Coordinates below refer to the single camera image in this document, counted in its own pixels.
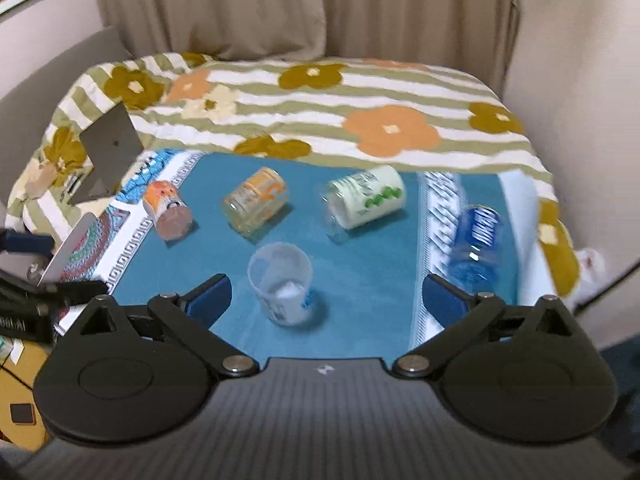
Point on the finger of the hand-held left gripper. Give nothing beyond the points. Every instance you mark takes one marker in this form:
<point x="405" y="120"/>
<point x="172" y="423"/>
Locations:
<point x="75" y="291"/>
<point x="25" y="243"/>

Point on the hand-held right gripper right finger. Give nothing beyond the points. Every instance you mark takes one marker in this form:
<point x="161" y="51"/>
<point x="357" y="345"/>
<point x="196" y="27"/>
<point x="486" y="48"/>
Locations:
<point x="442" y="302"/>

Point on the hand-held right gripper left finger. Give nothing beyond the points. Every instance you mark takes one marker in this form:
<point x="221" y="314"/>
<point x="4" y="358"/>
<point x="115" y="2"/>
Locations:
<point x="209" y="297"/>

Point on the clear plastic cup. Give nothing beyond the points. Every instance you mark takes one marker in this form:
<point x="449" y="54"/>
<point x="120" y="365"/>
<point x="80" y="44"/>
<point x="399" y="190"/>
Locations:
<point x="280" y="280"/>

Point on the wooden side table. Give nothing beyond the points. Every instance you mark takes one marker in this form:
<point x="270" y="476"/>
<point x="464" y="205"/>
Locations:
<point x="25" y="385"/>

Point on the blue label water bottle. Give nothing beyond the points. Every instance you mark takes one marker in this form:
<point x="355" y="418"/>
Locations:
<point x="475" y="247"/>

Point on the blue patterned cloth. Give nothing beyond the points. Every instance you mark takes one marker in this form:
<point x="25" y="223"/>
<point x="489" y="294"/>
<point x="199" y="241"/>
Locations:
<point x="370" y="270"/>

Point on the black square pad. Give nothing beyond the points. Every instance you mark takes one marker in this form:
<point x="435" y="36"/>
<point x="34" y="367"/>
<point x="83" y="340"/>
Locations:
<point x="22" y="413"/>

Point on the small orange label bottle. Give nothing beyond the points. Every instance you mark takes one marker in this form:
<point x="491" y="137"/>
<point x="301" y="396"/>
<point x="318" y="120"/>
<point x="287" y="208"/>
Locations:
<point x="165" y="207"/>

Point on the orange label clear bottle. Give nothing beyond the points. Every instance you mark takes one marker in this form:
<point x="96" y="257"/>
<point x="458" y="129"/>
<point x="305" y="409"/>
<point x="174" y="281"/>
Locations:
<point x="257" y="200"/>

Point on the green label clear bottle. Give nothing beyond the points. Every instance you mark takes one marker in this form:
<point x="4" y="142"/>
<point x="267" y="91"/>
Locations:
<point x="362" y="200"/>

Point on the flower print striped blanket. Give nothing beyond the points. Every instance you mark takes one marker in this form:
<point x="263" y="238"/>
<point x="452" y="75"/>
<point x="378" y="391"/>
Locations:
<point x="400" y="95"/>

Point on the beige curtain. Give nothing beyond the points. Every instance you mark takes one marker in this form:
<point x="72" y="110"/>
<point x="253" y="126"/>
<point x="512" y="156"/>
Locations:
<point x="400" y="10"/>

